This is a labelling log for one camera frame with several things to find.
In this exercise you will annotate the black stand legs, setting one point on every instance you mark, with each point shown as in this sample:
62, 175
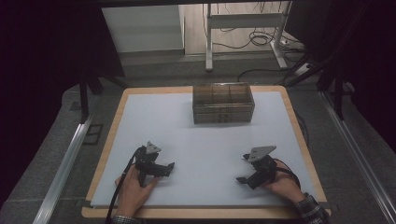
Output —
334, 90
90, 90

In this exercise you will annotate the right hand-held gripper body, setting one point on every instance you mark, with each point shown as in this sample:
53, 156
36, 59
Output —
264, 166

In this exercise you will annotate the white power strip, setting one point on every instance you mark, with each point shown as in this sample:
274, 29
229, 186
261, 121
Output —
292, 44

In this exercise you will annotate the aluminium rail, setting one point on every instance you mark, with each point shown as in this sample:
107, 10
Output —
358, 155
62, 174

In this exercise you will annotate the black curtain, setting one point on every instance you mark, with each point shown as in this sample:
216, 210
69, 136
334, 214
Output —
358, 62
40, 77

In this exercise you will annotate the black floor socket frame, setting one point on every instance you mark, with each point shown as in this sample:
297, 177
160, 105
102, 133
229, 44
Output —
92, 134

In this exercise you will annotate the person's left hand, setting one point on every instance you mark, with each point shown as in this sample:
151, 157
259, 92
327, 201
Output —
134, 193

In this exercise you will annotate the person's right hand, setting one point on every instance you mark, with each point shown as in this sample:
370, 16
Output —
285, 185

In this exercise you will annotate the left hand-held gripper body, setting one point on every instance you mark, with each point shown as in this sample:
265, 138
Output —
146, 161

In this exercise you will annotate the white metal desk frame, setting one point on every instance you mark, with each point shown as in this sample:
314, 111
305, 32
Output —
246, 20

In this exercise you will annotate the transparent brown drawer box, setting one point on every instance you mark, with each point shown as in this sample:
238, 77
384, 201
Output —
223, 104

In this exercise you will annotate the white table mat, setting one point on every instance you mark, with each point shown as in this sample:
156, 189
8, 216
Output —
202, 146

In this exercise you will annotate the white cabinet panel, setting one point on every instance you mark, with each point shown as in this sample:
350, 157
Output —
143, 28

